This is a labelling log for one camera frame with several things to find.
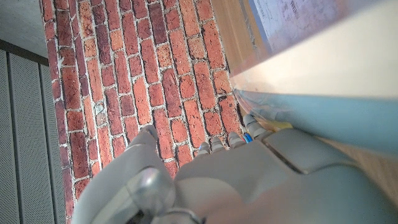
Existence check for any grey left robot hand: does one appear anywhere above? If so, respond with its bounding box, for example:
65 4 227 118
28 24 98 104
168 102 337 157
71 113 398 224

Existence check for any laminated USA map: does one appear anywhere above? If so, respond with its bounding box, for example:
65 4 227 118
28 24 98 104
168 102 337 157
231 0 398 156

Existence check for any brick print backdrop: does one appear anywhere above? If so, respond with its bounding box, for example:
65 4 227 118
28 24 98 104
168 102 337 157
39 0 246 224

